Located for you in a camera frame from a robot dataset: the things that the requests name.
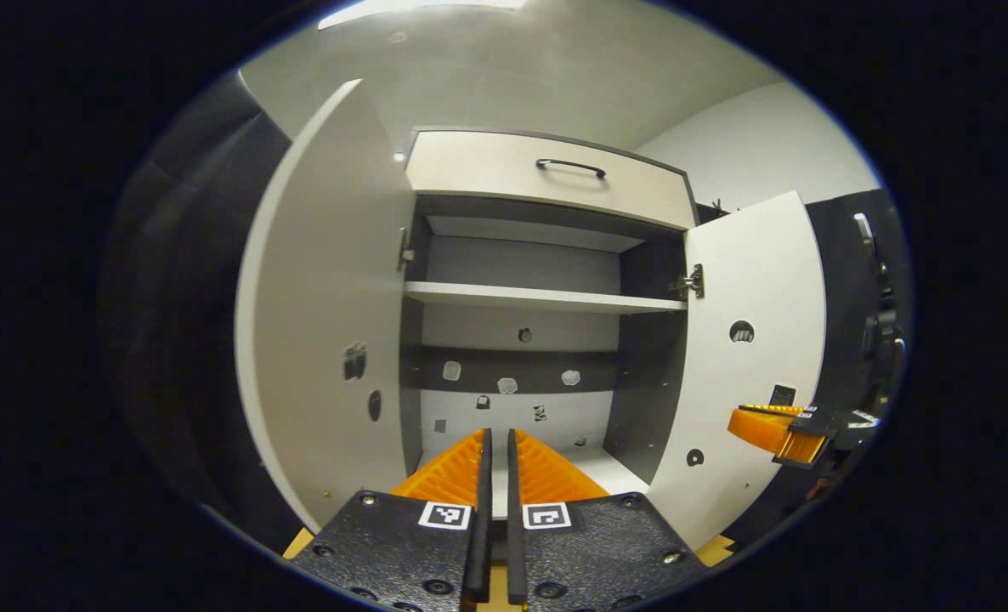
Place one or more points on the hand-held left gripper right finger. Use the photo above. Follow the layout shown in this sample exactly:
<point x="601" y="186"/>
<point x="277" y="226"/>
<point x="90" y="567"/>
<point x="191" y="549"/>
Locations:
<point x="606" y="552"/>

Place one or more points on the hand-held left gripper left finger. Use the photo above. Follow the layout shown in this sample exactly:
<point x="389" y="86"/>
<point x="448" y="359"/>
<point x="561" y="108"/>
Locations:
<point x="393" y="552"/>

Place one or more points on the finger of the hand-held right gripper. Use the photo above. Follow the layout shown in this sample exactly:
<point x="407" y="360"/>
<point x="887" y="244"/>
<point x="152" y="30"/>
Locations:
<point x="772" y="409"/>
<point x="763" y="429"/>

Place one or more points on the white cabinet door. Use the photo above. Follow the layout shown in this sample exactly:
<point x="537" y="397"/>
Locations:
<point x="325" y="297"/>
<point x="759" y="272"/>

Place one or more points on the white double-door shoe cabinet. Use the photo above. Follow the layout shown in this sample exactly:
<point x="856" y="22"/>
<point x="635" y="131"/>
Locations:
<point x="512" y="255"/>

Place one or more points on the metal door hinge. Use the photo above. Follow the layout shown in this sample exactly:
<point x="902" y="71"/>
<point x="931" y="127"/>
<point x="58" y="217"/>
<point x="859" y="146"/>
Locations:
<point x="691" y="282"/>
<point x="404" y="251"/>

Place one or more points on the white cabinet shelf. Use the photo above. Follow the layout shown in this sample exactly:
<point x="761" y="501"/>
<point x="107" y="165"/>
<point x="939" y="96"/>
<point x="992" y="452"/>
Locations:
<point x="538" y="297"/>

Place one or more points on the white cabinet drawer front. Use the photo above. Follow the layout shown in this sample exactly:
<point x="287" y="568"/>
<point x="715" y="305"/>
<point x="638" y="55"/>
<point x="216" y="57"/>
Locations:
<point x="487" y="166"/>

